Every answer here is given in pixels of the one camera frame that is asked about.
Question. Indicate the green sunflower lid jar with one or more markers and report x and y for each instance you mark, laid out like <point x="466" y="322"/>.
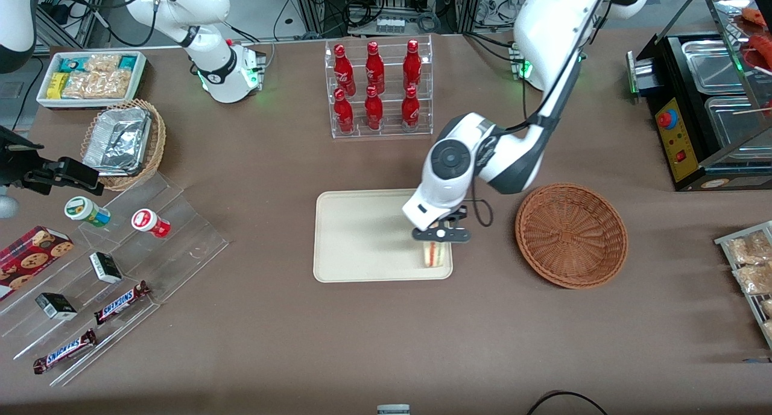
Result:
<point x="84" y="211"/>

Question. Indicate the tray of wrapped snacks right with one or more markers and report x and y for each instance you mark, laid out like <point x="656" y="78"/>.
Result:
<point x="724" y="243"/>

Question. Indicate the clear nut snack bag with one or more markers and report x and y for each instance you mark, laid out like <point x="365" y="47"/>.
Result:
<point x="751" y="249"/>
<point x="754" y="279"/>

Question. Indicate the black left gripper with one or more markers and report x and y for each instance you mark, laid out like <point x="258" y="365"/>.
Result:
<point x="461" y="215"/>

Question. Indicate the clear acrylic bottle rack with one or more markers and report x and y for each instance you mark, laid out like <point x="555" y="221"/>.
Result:
<point x="389" y="131"/>

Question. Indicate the red lid small jar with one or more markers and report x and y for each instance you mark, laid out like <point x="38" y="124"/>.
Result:
<point x="149" y="222"/>

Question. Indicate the small grey white box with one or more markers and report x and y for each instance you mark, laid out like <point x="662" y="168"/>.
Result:
<point x="393" y="410"/>

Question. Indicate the red tartan cookie box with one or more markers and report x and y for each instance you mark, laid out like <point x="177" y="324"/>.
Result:
<point x="30" y="258"/>

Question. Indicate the dark green small box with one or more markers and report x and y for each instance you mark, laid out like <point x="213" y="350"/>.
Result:
<point x="105" y="267"/>
<point x="55" y="306"/>

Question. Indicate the clear acrylic stepped stand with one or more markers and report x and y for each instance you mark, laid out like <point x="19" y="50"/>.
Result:
<point x="181" y="240"/>

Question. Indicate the black food warmer machine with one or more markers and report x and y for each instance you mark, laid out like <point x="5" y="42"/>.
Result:
<point x="681" y="155"/>

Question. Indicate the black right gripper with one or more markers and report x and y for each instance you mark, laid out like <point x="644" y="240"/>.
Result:
<point x="13" y="163"/>

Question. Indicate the white plastic snack bin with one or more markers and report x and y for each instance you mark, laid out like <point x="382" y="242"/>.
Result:
<point x="142" y="77"/>

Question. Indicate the brown wicker basket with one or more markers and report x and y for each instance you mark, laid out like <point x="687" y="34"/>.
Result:
<point x="570" y="234"/>

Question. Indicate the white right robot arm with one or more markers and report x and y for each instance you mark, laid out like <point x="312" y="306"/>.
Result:
<point x="211" y="53"/>

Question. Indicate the red emergency stop button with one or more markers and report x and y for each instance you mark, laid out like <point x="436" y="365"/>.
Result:
<point x="666" y="119"/>

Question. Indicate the white power strip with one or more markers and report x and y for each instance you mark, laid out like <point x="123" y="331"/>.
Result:
<point x="391" y="25"/>

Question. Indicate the Snickers chocolate bar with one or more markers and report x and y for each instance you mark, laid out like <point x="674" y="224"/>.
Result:
<point x="122" y="301"/>
<point x="64" y="350"/>

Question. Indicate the triangle sandwich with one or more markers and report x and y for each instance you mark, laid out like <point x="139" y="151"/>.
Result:
<point x="436" y="255"/>

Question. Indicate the steel food pan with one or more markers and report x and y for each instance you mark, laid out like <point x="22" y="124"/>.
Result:
<point x="715" y="65"/>
<point x="733" y="125"/>

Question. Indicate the teal snack pack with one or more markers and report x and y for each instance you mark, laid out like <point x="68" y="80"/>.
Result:
<point x="128" y="62"/>
<point x="72" y="64"/>

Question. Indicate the clear cracker pack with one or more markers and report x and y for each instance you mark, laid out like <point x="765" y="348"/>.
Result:
<point x="113" y="84"/>
<point x="102" y="62"/>
<point x="78" y="85"/>

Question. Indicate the aluminium foil tray stack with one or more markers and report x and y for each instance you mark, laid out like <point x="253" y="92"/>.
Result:
<point x="117" y="140"/>

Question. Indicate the yellow snack pack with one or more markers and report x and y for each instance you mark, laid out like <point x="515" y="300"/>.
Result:
<point x="56" y="85"/>

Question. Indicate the cream plastic tray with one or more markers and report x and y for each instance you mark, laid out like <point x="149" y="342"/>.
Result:
<point x="362" y="234"/>

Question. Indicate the red cola bottle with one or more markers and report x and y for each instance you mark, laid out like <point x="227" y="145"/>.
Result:
<point x="410" y="108"/>
<point x="374" y="65"/>
<point x="373" y="110"/>
<point x="342" y="68"/>
<point x="344" y="113"/>
<point x="412" y="62"/>

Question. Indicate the light wicker basket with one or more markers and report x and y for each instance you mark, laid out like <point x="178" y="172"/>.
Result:
<point x="154" y="155"/>

